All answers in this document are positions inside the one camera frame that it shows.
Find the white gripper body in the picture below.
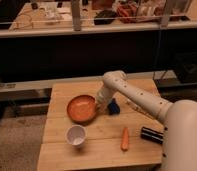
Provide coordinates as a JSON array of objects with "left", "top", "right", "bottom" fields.
[{"left": 96, "top": 87, "right": 115, "bottom": 113}]

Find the orange ceramic bowl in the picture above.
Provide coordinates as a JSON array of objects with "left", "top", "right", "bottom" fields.
[{"left": 67, "top": 95, "right": 96, "bottom": 123}]

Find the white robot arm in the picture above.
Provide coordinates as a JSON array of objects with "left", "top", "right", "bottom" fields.
[{"left": 96, "top": 70, "right": 197, "bottom": 171}]

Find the orange carrot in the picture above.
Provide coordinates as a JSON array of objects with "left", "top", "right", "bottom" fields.
[{"left": 121, "top": 127, "right": 129, "bottom": 151}]

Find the white cup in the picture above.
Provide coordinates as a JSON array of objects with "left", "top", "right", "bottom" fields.
[{"left": 65, "top": 125, "right": 86, "bottom": 148}]

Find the black cylindrical object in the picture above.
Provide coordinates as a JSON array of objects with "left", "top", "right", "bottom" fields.
[{"left": 140, "top": 127, "right": 163, "bottom": 144}]

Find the black bag on shelf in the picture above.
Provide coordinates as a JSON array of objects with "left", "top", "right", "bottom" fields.
[{"left": 94, "top": 10, "right": 117, "bottom": 25}]

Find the red cloth on shelf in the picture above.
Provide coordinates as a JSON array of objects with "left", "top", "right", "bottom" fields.
[{"left": 117, "top": 4, "right": 137, "bottom": 23}]

